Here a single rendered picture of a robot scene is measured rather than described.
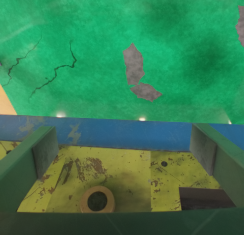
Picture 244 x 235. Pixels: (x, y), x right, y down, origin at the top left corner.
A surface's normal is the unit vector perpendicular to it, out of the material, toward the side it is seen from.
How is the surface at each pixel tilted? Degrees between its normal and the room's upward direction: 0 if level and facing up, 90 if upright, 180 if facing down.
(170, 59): 0
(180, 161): 90
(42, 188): 90
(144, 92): 0
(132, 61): 0
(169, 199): 90
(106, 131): 90
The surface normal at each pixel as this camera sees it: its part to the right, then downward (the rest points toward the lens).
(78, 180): -0.04, -0.76
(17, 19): -0.11, 0.65
